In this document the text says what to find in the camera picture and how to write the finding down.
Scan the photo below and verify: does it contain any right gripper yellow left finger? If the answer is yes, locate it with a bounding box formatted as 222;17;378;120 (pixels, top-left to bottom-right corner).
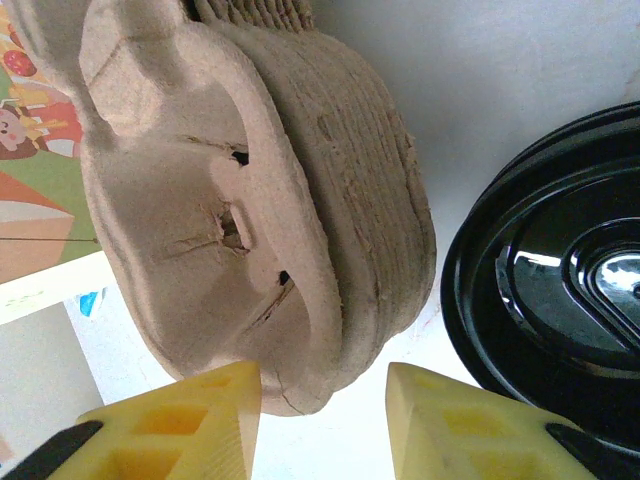
0;360;264;480

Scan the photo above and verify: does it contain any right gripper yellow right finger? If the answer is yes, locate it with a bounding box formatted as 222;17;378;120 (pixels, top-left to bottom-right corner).
385;362;626;480

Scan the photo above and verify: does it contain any brown pulp cup carrier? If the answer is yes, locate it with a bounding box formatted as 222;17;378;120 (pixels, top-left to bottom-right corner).
7;0;349;419

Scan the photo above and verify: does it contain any white paper carrier bag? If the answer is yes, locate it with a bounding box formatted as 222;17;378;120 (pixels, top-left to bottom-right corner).
0;0;114;326

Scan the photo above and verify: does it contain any white blue sachet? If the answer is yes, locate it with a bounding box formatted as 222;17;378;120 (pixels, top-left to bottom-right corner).
77;287;109;319

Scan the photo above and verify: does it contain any black plastic lid stack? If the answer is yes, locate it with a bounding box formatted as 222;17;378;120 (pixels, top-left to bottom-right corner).
439;102;640;456

